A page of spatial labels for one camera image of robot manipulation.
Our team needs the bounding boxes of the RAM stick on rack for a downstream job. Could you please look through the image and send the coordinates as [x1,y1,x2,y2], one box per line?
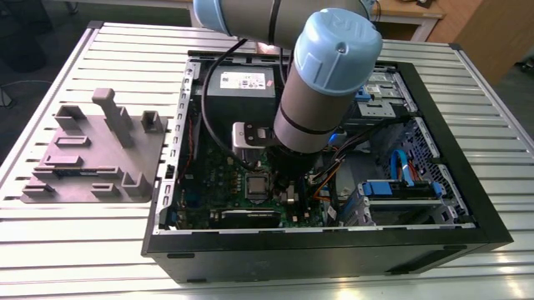
[53,169,101,176]

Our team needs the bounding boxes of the wooden cabinet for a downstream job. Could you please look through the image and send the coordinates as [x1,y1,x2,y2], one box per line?
[425,0,534,86]

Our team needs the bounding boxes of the black open PC case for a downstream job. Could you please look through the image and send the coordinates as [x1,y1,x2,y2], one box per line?
[141,49,514,284]

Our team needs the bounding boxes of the wooden desk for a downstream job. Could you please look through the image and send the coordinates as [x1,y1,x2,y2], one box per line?
[54,0,446,41]

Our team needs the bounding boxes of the green motherboard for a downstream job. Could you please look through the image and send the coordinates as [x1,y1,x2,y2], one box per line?
[173,146,328,231]

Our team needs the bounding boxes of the red wire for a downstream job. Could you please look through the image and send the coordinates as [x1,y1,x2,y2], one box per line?
[406,162,424,185]

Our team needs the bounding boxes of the black cable bundle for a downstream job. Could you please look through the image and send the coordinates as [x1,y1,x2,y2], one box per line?
[310,114,417,185]

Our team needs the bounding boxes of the black graphics card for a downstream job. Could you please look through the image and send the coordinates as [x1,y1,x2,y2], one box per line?
[209,207,284,229]

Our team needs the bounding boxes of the blue plastic drive carrier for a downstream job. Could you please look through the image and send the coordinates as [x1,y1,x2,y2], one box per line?
[354,88,376,103]

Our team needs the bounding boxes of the thick black camera cable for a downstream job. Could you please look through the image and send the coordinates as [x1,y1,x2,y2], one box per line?
[202,39,261,171]

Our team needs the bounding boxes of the grey power supply unit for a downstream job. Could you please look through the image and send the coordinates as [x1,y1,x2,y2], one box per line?
[190,64,288,140]

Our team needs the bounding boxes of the orange wire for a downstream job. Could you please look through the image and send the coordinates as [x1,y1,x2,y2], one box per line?
[312,174,338,203]

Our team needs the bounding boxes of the silver drive cage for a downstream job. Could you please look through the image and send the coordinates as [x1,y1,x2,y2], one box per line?
[346,64,418,135]

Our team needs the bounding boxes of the hard disk in blue carrier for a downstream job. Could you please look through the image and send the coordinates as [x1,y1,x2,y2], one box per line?
[361,181,445,200]

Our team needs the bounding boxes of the black office chair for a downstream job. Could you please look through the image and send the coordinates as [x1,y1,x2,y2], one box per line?
[0,0,55,74]

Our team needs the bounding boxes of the blue flat data wire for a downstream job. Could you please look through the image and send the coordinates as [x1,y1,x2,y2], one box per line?
[390,149,420,188]

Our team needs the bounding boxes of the metal socket cover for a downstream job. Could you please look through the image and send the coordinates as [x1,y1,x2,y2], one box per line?
[243,174,273,199]

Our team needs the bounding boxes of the grey parts rack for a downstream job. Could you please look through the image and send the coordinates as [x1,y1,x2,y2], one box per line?
[19,87,171,204]

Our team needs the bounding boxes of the silver disk bay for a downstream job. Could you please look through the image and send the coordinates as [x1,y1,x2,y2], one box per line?
[357,179,472,226]

